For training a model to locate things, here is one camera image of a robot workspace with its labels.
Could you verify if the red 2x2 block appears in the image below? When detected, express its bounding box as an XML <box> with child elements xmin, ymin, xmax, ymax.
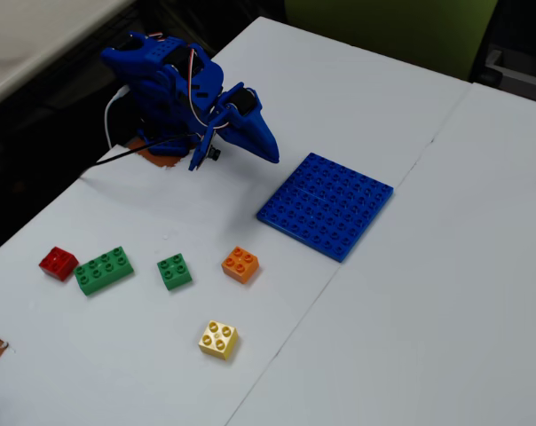
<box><xmin>38</xmin><ymin>246</ymin><xmax>80</xmax><ymax>282</ymax></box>

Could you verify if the white power cable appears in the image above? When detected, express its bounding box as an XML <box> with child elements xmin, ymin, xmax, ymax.
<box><xmin>103</xmin><ymin>85</ymin><xmax>131</xmax><ymax>150</ymax></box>

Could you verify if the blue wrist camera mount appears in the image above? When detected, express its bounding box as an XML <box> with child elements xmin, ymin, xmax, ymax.
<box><xmin>186</xmin><ymin>115</ymin><xmax>223</xmax><ymax>173</ymax></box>

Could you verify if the orange 2x2 block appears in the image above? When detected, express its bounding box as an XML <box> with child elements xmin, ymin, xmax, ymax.
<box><xmin>220</xmin><ymin>246</ymin><xmax>260</xmax><ymax>284</ymax></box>

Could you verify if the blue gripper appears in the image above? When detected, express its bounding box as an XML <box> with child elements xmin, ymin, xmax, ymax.
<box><xmin>212</xmin><ymin>82</ymin><xmax>281</xmax><ymax>165</ymax></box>

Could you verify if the thin servo wire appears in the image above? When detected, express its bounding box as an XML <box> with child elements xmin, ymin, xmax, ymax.
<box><xmin>172</xmin><ymin>42</ymin><xmax>233</xmax><ymax>134</ymax></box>

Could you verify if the yellow 2x2 block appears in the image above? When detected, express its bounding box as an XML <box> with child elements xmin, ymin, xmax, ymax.
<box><xmin>198</xmin><ymin>319</ymin><xmax>240</xmax><ymax>361</ymax></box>

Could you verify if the black camera cable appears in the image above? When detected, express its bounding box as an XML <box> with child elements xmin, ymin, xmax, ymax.
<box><xmin>92</xmin><ymin>135</ymin><xmax>192</xmax><ymax>168</ymax></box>

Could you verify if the green 2x2 block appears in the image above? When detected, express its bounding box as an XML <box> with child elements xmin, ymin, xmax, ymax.
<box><xmin>156</xmin><ymin>253</ymin><xmax>193</xmax><ymax>292</ymax></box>

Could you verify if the blue 8x8 base plate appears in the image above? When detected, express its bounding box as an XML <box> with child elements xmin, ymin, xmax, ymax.
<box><xmin>256</xmin><ymin>152</ymin><xmax>395</xmax><ymax>264</ymax></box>

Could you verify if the white side table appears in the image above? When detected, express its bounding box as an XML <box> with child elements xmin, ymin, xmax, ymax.
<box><xmin>0</xmin><ymin>0</ymin><xmax>136</xmax><ymax>113</ymax></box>

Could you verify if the grey box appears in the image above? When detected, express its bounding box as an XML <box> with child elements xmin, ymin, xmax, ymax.
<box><xmin>484</xmin><ymin>47</ymin><xmax>536</xmax><ymax>107</ymax></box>

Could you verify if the green 2x4 block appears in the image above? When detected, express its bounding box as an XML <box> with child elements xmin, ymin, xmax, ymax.
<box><xmin>73</xmin><ymin>246</ymin><xmax>135</xmax><ymax>296</ymax></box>

